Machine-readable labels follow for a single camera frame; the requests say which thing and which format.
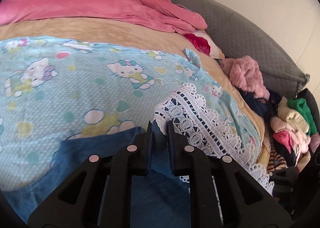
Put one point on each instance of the pink duvet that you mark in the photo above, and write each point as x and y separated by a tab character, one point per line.
160	15

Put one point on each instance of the pile of folded clothes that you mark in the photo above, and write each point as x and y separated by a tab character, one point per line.
291	129

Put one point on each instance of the blue denim pants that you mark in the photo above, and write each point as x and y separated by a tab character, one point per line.
157	200

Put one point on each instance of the pink fluffy garment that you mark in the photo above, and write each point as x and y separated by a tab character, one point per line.
244	73

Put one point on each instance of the beige plush blanket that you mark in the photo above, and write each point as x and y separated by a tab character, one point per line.
129	35

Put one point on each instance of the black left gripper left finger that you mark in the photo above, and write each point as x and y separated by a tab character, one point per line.
98	192

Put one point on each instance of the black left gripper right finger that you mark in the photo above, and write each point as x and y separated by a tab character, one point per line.
222	193

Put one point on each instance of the Hello Kitty blue bed sheet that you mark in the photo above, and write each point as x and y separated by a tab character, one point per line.
54	89

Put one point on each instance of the white lace trim cloth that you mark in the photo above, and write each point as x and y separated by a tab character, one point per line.
200	127

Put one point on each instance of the red patterned pillow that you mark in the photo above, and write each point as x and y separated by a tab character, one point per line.
200	43

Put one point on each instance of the grey quilted headboard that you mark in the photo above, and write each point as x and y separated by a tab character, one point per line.
236	36

